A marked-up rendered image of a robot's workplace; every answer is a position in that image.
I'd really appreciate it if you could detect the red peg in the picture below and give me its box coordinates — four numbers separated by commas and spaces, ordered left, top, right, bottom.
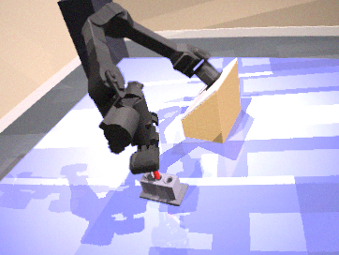
153, 171, 160, 179

